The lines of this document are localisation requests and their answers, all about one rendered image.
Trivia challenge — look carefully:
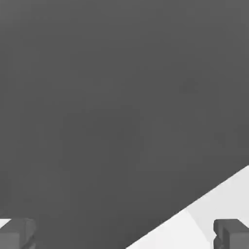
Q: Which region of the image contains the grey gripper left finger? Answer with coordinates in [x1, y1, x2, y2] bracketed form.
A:
[0, 218, 37, 249]

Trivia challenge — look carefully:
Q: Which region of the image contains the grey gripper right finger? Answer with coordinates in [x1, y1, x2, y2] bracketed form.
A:
[213, 218, 249, 249]

